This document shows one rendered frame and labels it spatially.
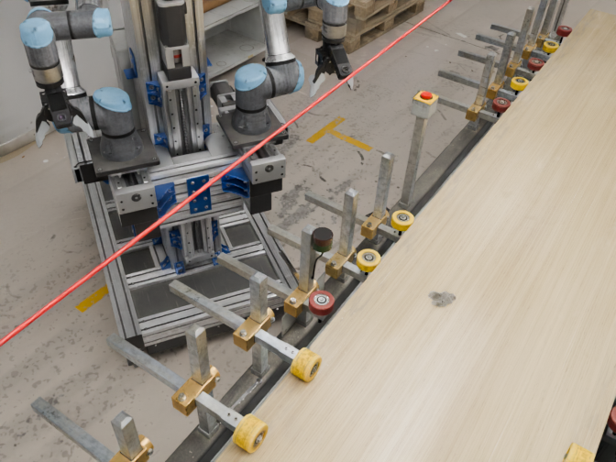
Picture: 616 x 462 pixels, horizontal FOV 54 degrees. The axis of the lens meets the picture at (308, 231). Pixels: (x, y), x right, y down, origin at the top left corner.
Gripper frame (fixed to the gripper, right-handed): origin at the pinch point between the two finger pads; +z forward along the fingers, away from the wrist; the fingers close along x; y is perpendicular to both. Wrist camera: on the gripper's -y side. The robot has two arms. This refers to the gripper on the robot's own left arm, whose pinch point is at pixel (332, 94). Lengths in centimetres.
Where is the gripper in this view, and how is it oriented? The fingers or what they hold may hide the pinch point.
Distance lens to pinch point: 206.8
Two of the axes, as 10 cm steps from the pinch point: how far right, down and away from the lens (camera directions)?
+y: -3.9, -6.4, 6.6
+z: -0.4, 7.3, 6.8
